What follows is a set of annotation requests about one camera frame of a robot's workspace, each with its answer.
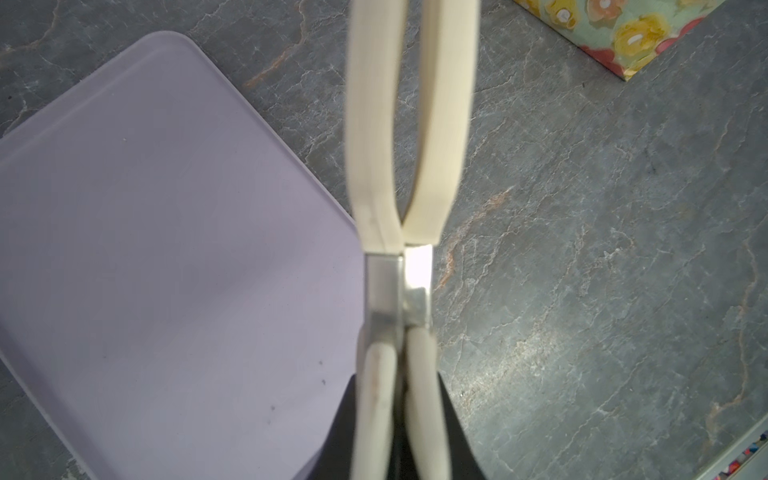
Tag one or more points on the cream and steel tongs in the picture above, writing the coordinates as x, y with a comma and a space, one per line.
401, 407

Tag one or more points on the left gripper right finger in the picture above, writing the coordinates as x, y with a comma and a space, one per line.
463, 462

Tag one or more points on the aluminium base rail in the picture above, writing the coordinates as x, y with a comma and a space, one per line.
745, 459

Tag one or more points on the lavender plastic tray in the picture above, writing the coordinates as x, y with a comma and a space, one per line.
180, 296

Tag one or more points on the printed paper gift bag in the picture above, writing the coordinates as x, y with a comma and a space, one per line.
622, 35

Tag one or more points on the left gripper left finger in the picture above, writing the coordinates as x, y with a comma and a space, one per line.
335, 456

